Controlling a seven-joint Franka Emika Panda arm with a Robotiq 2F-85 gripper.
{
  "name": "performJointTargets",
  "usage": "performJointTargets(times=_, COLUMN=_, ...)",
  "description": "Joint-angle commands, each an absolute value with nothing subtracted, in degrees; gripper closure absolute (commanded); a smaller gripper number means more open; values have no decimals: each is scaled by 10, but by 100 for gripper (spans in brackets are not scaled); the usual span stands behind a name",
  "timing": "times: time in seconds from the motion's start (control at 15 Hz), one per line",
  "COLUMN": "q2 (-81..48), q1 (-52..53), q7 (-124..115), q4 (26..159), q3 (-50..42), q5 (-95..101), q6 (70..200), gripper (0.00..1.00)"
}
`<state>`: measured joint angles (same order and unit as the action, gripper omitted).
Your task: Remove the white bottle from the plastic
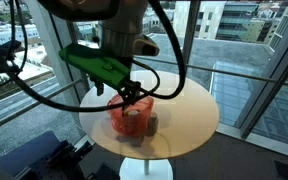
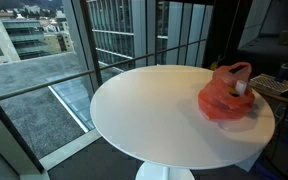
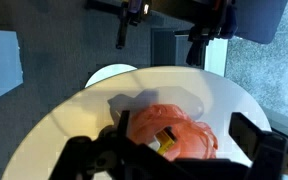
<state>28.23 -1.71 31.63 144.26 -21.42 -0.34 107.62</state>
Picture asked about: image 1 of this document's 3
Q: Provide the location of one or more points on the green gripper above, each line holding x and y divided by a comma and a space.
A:
97, 65

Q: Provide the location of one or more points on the white bottle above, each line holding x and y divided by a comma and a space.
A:
133, 113

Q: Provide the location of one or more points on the small beige bottle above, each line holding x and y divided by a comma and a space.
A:
152, 125

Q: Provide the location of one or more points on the red transparent bowl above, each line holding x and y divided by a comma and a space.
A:
134, 126

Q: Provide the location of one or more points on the black equipment base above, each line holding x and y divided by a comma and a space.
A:
60, 163

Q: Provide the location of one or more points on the blue seat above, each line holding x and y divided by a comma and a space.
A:
27, 153

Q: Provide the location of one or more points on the grey metal handrail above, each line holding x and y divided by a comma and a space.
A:
4, 121
234, 74

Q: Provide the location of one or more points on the white table pedestal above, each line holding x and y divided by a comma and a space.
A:
134, 170

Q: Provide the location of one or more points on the black camera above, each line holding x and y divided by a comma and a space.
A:
7, 46

